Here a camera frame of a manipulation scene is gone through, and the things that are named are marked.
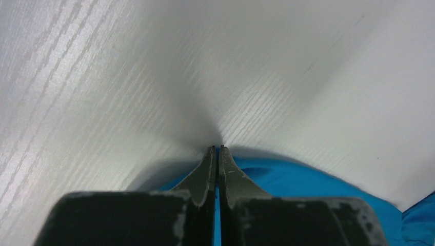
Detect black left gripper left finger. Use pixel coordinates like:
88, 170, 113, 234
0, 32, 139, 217
35, 146, 217, 245

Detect bright blue t shirt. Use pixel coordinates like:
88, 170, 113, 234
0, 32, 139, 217
160, 156, 435, 246

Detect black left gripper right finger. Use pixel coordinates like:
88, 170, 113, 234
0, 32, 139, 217
219, 146, 388, 245

